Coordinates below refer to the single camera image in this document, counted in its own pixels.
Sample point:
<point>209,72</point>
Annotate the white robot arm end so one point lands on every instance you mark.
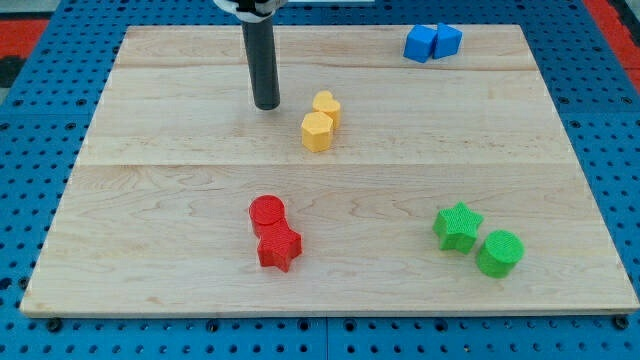
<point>250,11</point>

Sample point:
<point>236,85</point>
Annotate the yellow hexagon block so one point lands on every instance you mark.
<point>317,131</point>

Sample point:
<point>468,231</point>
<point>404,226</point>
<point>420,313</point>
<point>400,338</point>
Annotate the red cylinder block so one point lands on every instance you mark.
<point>264,211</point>

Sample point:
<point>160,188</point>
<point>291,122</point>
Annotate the red star block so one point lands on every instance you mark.
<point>278,245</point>

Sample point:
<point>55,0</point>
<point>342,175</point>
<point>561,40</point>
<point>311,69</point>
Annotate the yellow heart block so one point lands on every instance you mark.
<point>325,102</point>

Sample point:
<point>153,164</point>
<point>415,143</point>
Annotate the wooden board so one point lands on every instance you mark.
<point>154,219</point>

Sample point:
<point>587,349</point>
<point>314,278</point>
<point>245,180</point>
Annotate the green star block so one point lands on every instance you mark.
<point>457,228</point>

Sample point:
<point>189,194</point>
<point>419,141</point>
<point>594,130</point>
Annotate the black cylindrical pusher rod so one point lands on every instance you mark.
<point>262,63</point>

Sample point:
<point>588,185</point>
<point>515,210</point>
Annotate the blue cube block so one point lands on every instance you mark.
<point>419,44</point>

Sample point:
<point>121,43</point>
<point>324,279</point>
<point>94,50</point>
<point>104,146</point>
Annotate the blue triangular block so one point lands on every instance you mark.
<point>448,41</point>

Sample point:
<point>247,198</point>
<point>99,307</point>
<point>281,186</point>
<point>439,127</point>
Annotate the green cylinder block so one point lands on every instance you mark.
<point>499,254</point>

